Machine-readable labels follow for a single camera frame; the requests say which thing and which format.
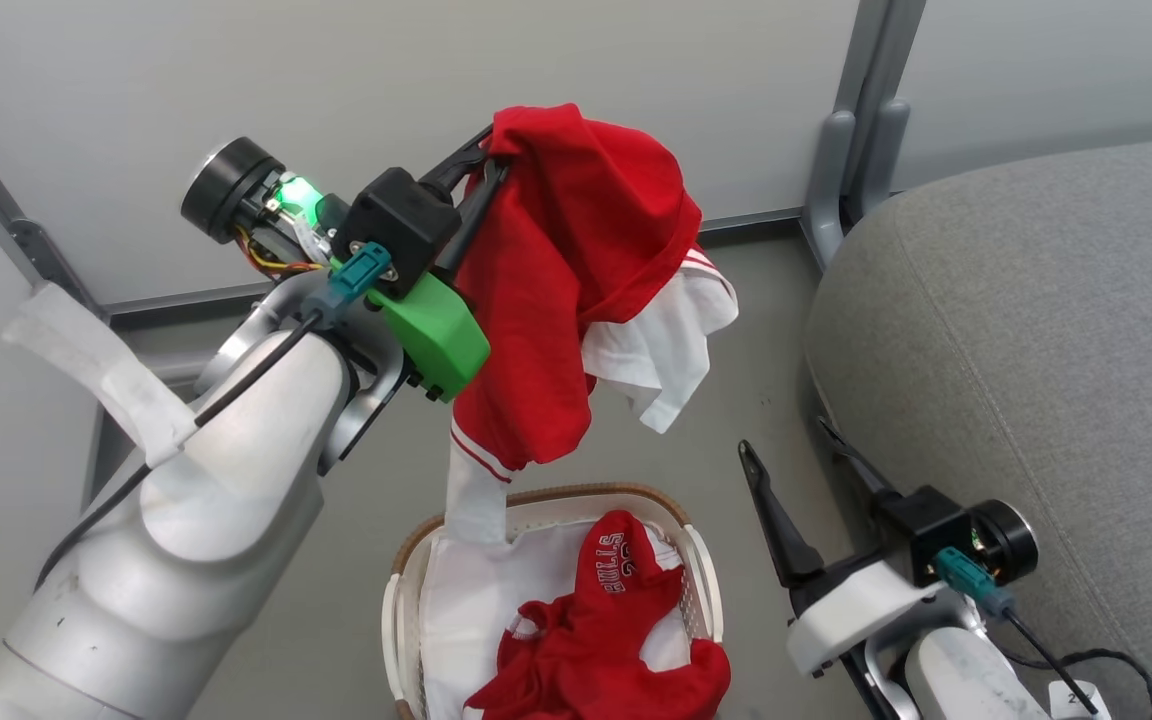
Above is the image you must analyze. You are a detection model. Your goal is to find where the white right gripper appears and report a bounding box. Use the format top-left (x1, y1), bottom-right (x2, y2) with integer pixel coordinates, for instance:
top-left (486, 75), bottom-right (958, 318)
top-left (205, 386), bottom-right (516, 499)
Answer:
top-left (738, 416), bottom-right (1040, 679)

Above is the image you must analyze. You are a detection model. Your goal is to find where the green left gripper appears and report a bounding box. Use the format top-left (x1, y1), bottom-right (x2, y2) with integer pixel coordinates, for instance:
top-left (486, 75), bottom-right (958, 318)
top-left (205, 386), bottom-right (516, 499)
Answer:
top-left (181, 127), bottom-right (510, 404)

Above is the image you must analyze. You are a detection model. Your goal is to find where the red white sports jersey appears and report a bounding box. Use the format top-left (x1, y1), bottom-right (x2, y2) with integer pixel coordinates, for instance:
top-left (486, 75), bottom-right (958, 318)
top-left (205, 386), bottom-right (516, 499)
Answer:
top-left (444, 103), bottom-right (740, 547)

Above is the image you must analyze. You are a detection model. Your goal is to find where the red Bulls shirt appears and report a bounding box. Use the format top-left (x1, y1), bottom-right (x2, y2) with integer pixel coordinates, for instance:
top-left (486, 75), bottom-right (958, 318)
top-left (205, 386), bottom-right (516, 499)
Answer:
top-left (464, 509), bottom-right (733, 720)

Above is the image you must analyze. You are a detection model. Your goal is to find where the white laundry basket brown rim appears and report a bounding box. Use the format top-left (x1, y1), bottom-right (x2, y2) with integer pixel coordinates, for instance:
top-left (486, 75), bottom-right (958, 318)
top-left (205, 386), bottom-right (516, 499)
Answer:
top-left (381, 483), bottom-right (726, 720)

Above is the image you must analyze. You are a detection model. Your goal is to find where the grey fabric sofa seat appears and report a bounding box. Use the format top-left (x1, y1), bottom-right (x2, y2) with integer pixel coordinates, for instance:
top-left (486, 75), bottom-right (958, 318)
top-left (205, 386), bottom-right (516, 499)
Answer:
top-left (802, 133), bottom-right (1152, 720)

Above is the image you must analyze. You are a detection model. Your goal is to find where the white basket liner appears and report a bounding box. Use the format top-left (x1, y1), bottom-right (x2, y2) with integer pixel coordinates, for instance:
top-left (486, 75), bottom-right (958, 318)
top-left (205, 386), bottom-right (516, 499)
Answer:
top-left (420, 515), bottom-right (717, 720)

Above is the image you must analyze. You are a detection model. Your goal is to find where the white numbered tag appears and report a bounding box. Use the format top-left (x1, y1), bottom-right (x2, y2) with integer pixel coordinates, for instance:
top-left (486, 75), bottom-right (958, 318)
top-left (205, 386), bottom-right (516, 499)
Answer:
top-left (1048, 679), bottom-right (1113, 720)

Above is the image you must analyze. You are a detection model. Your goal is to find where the white tape strip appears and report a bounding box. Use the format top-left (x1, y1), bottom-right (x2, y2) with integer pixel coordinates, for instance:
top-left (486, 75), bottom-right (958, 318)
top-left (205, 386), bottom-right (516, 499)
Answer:
top-left (3, 282), bottom-right (200, 470)

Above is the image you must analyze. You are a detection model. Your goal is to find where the light grey partition post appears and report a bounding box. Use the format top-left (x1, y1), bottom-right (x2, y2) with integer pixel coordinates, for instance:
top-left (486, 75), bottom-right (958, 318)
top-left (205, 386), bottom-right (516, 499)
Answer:
top-left (800, 0), bottom-right (929, 273)

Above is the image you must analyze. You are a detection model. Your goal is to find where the dark grey partition post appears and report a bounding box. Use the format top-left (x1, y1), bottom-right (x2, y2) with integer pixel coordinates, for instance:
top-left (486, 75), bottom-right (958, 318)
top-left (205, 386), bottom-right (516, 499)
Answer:
top-left (0, 88), bottom-right (109, 323)

